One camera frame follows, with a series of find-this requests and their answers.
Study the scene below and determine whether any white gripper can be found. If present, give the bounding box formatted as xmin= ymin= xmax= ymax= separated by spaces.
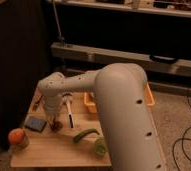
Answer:
xmin=43 ymin=95 xmax=62 ymax=121

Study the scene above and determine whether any dark red grape bunch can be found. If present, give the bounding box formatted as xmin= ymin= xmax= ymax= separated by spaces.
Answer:
xmin=50 ymin=120 xmax=62 ymax=132

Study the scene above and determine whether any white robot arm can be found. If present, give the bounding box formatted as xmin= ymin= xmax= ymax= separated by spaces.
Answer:
xmin=38 ymin=63 xmax=167 ymax=171

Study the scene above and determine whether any green plastic cup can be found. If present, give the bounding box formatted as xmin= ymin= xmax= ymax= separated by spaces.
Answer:
xmin=94 ymin=138 xmax=107 ymax=156

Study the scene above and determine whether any small metal fork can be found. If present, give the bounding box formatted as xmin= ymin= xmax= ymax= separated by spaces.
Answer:
xmin=32 ymin=95 xmax=43 ymax=111

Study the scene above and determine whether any blue sponge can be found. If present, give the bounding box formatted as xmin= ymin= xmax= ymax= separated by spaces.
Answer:
xmin=24 ymin=116 xmax=47 ymax=132

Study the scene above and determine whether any yellow plastic bin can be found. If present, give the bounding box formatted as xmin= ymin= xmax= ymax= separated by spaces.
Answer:
xmin=84 ymin=85 xmax=155 ymax=113

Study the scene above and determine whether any orange fruit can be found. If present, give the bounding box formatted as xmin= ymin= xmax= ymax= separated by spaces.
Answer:
xmin=8 ymin=128 xmax=25 ymax=144

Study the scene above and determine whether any grey metal shelf rail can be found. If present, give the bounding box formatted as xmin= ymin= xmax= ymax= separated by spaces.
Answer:
xmin=51 ymin=42 xmax=191 ymax=76

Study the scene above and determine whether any black floor cable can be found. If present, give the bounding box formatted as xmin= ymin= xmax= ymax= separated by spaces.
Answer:
xmin=172 ymin=59 xmax=191 ymax=164

